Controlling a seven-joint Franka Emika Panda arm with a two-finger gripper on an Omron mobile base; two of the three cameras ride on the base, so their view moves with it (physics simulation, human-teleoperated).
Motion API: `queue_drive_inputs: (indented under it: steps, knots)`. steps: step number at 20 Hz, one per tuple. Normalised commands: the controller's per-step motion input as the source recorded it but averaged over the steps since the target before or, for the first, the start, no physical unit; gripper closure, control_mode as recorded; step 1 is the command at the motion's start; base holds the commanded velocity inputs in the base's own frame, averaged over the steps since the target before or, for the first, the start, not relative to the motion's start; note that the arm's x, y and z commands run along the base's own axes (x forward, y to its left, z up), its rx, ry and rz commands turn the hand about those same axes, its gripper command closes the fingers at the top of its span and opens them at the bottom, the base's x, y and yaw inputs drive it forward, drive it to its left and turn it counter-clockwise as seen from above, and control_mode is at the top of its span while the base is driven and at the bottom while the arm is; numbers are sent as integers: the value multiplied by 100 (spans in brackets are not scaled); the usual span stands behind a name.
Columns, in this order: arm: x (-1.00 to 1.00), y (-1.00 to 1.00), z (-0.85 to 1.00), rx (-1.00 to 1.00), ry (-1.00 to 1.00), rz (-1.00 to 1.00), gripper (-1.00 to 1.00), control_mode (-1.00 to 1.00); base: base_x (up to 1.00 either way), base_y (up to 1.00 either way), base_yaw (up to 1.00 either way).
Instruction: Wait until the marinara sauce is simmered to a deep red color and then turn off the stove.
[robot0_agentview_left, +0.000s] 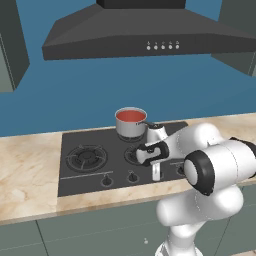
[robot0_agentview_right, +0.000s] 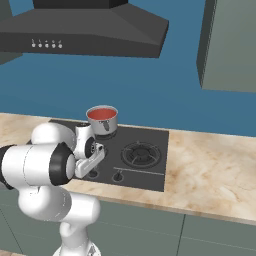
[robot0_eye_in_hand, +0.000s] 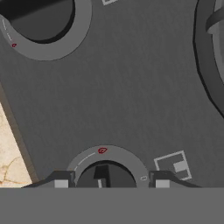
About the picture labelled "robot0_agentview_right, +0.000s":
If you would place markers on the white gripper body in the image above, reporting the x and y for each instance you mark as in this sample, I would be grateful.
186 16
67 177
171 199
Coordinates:
93 160

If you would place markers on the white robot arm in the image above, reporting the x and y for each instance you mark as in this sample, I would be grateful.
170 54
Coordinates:
36 166

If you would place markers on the red marinara sauce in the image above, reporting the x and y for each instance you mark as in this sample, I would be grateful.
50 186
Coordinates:
101 114

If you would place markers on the black hob knob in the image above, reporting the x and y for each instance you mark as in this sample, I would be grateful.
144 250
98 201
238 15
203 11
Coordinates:
117 176
93 173

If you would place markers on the silver saucepan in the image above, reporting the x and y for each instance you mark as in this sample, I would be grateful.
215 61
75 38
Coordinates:
107 127

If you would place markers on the black gas hob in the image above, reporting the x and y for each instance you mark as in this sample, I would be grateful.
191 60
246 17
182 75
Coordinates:
146 176

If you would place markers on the grey-green drawer front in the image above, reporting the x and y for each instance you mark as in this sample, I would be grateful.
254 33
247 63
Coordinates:
220 231
140 216

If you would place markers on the grey-green cupboard door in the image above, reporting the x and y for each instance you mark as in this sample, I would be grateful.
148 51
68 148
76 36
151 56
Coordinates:
213 249
13 230
133 245

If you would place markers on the dark grey range hood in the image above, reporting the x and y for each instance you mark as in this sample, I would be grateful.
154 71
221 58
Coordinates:
100 30

